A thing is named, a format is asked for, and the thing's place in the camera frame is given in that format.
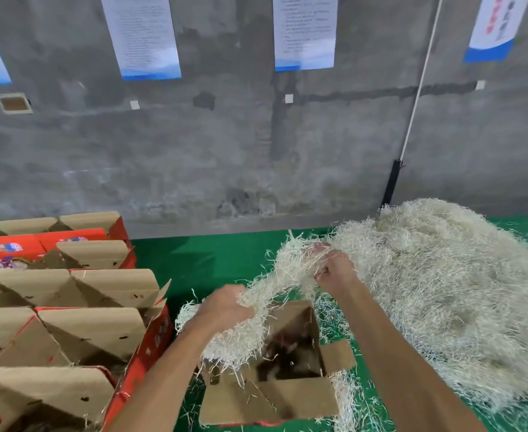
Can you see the person's left hand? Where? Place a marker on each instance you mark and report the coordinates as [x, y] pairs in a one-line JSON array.
[[223, 310]]

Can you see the person's right hand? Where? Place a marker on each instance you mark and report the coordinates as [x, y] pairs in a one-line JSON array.
[[338, 274]]

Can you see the handful of shredded paper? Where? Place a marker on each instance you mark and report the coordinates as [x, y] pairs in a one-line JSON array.
[[282, 265]]

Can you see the pile of shredded paper filler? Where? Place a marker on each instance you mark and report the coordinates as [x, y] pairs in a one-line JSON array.
[[462, 283]]

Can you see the group of red fruit boxes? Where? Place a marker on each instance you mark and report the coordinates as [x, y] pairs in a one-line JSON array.
[[88, 220]]

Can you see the person's right forearm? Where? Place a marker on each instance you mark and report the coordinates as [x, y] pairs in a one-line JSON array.
[[408, 364]]

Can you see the person's left forearm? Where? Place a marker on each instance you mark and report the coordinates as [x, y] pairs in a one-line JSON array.
[[160, 382]]

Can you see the white pole with black grip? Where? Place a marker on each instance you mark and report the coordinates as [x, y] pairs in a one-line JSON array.
[[390, 184]]

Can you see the yellow framed wall plate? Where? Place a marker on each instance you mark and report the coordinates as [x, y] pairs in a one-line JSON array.
[[14, 103]]

